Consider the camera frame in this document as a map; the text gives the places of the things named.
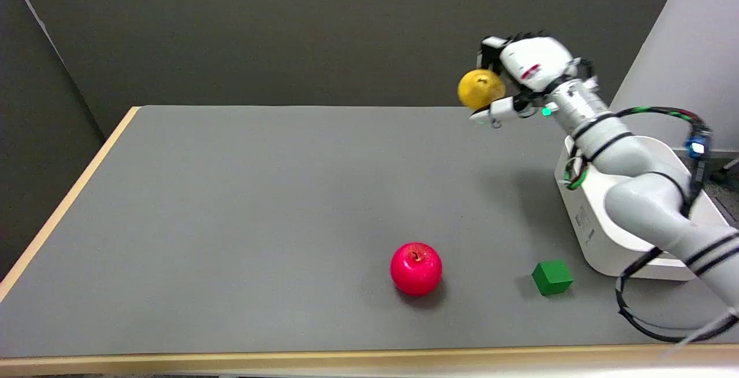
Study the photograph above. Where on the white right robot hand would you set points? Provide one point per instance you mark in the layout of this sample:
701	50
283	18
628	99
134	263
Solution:
534	66

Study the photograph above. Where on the yellow pear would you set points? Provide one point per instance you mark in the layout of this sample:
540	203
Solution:
480	89

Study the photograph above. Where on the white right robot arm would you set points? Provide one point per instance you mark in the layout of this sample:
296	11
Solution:
635	182

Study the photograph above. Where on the white box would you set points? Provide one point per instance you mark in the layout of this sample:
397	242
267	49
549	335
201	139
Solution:
597	234

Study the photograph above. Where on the green cube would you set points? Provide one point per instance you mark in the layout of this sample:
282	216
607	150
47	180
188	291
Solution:
552	277

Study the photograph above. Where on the red apple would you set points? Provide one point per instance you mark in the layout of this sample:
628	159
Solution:
416	268

